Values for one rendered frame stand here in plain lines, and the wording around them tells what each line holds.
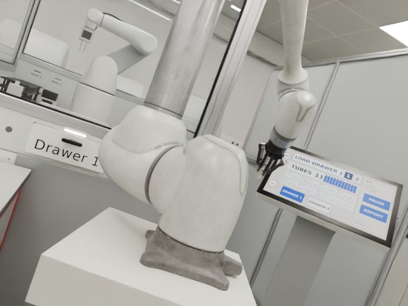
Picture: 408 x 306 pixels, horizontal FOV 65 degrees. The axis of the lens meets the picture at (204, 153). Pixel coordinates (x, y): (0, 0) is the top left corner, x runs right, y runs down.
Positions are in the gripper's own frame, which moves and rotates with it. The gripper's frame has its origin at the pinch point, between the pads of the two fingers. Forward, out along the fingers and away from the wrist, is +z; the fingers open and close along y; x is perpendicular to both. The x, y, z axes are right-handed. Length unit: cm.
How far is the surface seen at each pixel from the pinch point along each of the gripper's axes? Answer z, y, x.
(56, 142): 1, 58, 56
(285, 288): 31, -38, 12
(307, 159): -0.9, -8.7, -23.4
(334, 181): -3.3, -23.1, -21.1
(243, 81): 180, 171, -279
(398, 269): 146, -112, -155
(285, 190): 2.1, -11.8, -3.5
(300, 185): 0.4, -14.4, -9.8
